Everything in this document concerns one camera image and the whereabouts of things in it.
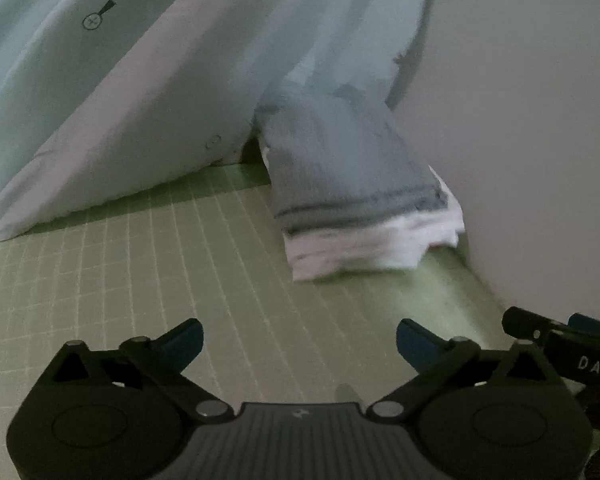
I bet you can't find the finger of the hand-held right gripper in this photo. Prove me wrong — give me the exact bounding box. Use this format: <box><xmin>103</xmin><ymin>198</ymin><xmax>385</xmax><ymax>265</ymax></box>
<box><xmin>502</xmin><ymin>306</ymin><xmax>569</xmax><ymax>349</ymax></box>
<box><xmin>567</xmin><ymin>312</ymin><xmax>600</xmax><ymax>343</ymax></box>

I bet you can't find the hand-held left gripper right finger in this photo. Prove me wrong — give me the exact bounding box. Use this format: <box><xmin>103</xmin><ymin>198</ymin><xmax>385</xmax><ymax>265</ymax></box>
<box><xmin>367</xmin><ymin>318</ymin><xmax>563</xmax><ymax>423</ymax></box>

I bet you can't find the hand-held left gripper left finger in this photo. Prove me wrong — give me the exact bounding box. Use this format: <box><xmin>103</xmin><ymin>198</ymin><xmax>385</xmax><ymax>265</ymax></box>
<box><xmin>45</xmin><ymin>317</ymin><xmax>226</xmax><ymax>423</ymax></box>

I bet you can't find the grey shirt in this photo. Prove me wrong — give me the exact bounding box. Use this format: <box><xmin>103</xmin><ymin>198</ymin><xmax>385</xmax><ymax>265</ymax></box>
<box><xmin>255</xmin><ymin>87</ymin><xmax>451</xmax><ymax>237</ymax></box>

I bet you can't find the green grid mat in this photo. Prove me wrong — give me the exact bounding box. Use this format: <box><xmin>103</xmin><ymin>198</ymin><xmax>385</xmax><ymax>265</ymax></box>
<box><xmin>0</xmin><ymin>162</ymin><xmax>600</xmax><ymax>411</ymax></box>

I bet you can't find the white folded garment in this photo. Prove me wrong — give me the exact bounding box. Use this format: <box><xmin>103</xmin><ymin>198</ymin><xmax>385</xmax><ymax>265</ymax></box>
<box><xmin>262</xmin><ymin>145</ymin><xmax>467</xmax><ymax>282</ymax></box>

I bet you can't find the light blue printed blanket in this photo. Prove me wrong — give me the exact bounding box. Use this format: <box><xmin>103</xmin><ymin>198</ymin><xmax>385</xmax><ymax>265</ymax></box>
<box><xmin>0</xmin><ymin>0</ymin><xmax>437</xmax><ymax>247</ymax></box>

